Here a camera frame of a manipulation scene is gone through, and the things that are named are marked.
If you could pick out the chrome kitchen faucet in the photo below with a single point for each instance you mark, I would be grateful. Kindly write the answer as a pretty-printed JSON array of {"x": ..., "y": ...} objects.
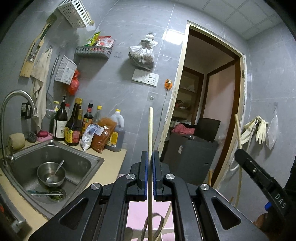
[{"x": 4, "y": 102}]

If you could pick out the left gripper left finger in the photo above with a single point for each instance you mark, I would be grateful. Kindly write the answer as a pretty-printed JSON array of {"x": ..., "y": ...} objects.
[{"x": 137, "y": 179}]

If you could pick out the white wall socket plate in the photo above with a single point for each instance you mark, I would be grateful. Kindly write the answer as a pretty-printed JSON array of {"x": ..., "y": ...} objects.
[{"x": 145, "y": 77}]

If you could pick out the white clear snack bag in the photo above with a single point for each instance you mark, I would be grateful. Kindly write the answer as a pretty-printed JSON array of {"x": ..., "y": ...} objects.
[{"x": 88, "y": 136}]

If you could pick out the stainless steel sink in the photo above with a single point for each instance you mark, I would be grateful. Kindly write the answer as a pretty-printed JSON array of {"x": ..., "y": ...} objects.
[{"x": 22, "y": 174}]

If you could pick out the dark grey cabinet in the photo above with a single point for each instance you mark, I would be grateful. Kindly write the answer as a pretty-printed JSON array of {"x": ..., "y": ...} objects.
[{"x": 189, "y": 158}]

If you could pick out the steel bowl in sink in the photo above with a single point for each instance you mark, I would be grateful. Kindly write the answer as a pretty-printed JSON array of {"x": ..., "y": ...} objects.
[{"x": 51, "y": 174}]

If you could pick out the rubber gloves on wall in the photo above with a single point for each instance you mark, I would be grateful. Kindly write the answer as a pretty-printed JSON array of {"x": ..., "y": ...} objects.
[{"x": 256, "y": 126}]

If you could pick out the beige hanging towel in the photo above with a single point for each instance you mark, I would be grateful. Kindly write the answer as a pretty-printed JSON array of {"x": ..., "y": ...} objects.
[{"x": 38, "y": 91}]

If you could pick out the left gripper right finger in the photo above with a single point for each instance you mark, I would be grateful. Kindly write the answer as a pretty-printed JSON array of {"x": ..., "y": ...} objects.
[{"x": 161, "y": 191}]

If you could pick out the black monitor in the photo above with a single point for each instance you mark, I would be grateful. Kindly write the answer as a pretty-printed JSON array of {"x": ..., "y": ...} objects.
[{"x": 207, "y": 128}]

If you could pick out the orange spice packet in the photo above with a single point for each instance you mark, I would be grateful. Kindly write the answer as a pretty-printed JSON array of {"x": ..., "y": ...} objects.
[{"x": 106, "y": 127}]

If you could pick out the large vinegar jug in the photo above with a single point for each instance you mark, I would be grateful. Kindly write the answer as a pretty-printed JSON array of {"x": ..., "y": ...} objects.
[{"x": 116, "y": 138}]

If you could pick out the dark wine bottle white label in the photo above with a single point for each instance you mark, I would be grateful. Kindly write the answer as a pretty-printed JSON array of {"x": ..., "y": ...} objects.
[{"x": 60, "y": 121}]

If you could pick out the white box on wall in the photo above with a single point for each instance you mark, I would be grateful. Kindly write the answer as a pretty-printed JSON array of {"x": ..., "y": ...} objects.
[{"x": 65, "y": 71}]

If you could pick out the orange wall hook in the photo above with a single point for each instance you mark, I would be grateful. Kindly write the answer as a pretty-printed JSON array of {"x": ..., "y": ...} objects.
[{"x": 168, "y": 84}]

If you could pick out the person's left hand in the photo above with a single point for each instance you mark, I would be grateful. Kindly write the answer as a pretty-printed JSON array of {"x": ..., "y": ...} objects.
[{"x": 263, "y": 222}]

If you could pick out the pale bamboo chopstick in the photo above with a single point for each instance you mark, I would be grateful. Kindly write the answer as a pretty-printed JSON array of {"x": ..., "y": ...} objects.
[{"x": 150, "y": 184}]

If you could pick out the white wall rack basket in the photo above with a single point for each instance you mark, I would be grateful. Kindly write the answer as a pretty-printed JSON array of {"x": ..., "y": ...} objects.
[{"x": 75, "y": 13}]

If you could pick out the red plastic bag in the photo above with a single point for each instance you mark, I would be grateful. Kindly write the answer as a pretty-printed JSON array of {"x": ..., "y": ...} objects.
[{"x": 74, "y": 85}]

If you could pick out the wooden shelf unit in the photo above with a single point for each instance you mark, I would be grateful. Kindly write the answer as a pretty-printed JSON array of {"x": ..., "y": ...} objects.
[{"x": 189, "y": 95}]

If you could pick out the wooden cutting board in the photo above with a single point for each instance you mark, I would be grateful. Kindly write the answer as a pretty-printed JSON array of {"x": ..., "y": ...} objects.
[{"x": 36, "y": 45}]

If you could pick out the grey wall shelf basket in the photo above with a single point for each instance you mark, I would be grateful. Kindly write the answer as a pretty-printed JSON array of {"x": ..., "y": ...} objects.
[{"x": 93, "y": 51}]

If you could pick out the plastic bag on wall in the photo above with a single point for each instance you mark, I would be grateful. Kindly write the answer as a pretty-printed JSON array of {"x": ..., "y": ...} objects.
[{"x": 142, "y": 54}]

